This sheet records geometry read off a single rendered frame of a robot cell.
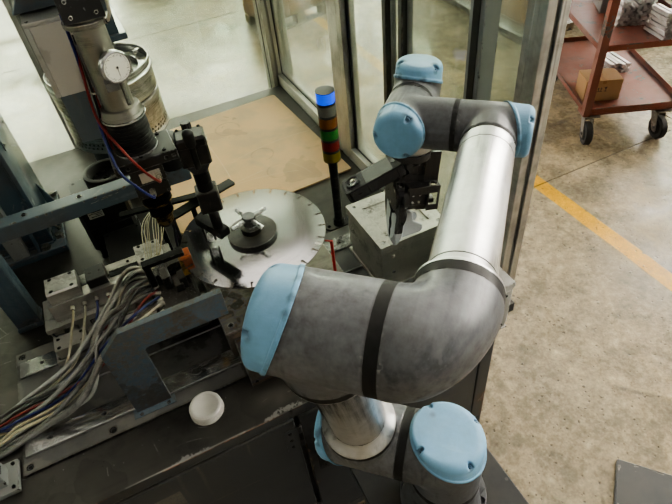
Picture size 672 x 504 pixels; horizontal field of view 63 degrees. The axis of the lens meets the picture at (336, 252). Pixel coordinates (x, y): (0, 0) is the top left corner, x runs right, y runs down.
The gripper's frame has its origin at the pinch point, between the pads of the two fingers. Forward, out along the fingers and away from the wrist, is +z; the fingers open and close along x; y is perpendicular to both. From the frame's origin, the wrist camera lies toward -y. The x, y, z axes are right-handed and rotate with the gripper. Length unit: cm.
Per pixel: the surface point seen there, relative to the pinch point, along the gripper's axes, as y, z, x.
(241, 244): -29.1, 8.8, 15.1
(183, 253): -41.4, 8.5, 14.1
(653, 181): 173, 79, 113
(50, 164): -91, 32, 102
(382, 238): 2.8, 11.3, 14.1
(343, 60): 5, -10, 68
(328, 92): -5.3, -14.9, 36.6
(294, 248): -17.9, 8.8, 11.4
